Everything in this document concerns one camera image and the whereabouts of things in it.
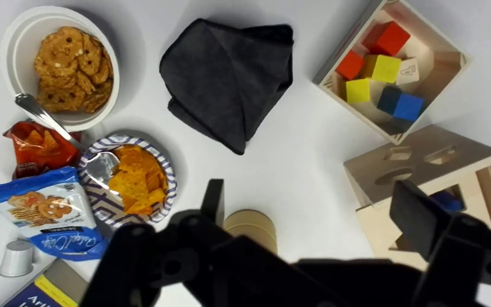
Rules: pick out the white bowl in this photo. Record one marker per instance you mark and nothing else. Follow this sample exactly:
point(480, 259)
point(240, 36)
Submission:
point(19, 51)

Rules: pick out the blue yellow book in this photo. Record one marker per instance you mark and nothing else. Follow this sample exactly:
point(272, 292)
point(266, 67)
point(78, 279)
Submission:
point(53, 285)

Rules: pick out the wooden shape sorter box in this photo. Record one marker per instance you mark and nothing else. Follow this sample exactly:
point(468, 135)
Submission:
point(420, 166)

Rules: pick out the white coffee capsule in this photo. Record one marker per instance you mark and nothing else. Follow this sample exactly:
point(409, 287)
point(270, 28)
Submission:
point(15, 258)

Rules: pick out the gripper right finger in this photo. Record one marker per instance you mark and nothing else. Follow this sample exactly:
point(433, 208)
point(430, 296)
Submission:
point(463, 251)

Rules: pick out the small red block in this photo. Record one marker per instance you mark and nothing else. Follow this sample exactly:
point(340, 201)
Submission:
point(350, 65)

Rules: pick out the open wooden toy box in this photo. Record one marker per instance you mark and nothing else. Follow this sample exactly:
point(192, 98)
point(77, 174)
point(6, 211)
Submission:
point(441, 64)

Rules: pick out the large red block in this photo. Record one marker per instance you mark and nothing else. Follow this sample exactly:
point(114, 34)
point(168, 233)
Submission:
point(388, 38)

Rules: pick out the blue block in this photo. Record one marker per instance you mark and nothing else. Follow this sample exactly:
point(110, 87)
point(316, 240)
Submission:
point(405, 105)
point(448, 200)

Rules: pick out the red chip bag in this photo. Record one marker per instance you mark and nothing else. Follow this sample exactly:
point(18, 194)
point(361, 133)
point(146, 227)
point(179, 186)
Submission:
point(43, 149)

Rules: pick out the small yellow block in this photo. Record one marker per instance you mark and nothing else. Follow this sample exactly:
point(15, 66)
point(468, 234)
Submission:
point(358, 91)

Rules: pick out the large yellow block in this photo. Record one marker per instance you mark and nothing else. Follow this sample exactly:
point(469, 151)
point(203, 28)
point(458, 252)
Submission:
point(382, 68)

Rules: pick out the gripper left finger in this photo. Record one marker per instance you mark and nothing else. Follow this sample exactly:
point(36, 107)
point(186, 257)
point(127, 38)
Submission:
point(211, 264)

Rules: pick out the white printed block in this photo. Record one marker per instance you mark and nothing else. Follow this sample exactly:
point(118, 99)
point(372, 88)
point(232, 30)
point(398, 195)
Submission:
point(407, 71)

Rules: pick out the metal spoon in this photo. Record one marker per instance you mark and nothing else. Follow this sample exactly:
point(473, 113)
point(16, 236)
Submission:
point(41, 114)

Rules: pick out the heap of orange tortilla chips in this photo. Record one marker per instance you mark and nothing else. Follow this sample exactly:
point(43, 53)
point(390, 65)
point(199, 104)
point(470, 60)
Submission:
point(141, 179)

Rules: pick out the blue patterned paper bowl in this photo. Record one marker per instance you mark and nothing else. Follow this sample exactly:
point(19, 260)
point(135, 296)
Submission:
point(100, 204)

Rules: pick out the dark grey cloth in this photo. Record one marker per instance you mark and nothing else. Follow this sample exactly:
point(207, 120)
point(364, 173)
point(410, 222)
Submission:
point(224, 81)

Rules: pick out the blue white pretzel bag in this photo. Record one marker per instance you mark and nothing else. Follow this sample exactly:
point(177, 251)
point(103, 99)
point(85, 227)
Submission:
point(45, 204)

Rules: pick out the wooden cylinder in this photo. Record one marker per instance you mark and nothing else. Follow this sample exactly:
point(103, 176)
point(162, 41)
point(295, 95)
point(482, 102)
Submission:
point(252, 226)

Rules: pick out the heap of pretzel crisps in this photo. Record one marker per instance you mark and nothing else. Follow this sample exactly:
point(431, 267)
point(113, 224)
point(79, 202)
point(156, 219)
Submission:
point(66, 68)

